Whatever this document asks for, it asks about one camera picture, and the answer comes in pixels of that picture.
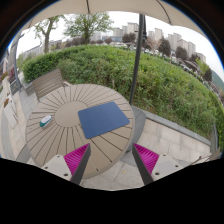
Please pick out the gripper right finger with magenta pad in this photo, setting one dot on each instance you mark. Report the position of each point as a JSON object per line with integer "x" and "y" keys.
{"x": 153, "y": 166}

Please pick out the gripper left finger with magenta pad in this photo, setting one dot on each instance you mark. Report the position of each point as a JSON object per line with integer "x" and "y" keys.
{"x": 70, "y": 167}

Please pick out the blue mouse pad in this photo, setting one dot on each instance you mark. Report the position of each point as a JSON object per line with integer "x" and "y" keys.
{"x": 101, "y": 119}

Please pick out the white and teal computer mouse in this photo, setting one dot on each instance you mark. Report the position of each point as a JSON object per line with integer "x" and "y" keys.
{"x": 45, "y": 121}

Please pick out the round beige slatted table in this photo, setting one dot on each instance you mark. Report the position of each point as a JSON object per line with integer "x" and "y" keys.
{"x": 64, "y": 133}

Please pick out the grey umbrella base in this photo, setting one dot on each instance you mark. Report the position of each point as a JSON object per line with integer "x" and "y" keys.
{"x": 140, "y": 119}

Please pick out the green hedge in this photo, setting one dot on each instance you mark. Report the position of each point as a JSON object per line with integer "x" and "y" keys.
{"x": 159, "y": 87}

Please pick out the beige slatted outdoor chair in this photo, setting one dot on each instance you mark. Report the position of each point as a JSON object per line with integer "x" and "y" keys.
{"x": 47, "y": 83}

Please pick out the dark umbrella pole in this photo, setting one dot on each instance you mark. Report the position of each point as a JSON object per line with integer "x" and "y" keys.
{"x": 137, "y": 56}

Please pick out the beige parasol canopy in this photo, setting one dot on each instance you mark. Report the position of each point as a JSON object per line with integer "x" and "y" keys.
{"x": 159, "y": 9}

